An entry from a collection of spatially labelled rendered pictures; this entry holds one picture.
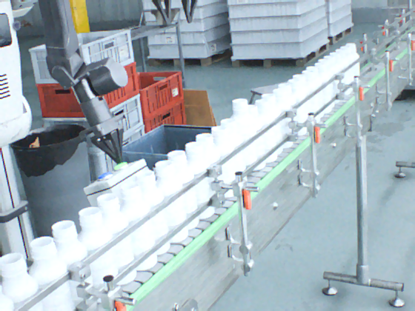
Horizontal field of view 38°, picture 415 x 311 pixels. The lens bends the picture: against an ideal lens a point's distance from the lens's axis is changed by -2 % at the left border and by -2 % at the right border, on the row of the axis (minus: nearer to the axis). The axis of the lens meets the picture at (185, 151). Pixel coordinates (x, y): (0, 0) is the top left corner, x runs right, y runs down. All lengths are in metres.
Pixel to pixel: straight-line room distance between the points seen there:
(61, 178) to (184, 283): 2.32
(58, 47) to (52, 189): 2.26
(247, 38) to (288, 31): 0.57
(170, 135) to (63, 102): 1.63
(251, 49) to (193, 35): 0.94
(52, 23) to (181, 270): 0.56
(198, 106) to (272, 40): 3.28
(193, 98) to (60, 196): 1.74
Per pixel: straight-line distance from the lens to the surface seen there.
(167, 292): 1.19
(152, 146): 2.24
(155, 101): 4.50
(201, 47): 8.60
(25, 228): 1.80
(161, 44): 8.94
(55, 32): 1.30
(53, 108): 3.90
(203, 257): 1.29
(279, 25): 7.96
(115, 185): 1.30
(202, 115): 4.92
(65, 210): 3.57
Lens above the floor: 1.56
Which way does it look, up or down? 18 degrees down
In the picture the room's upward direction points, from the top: 7 degrees counter-clockwise
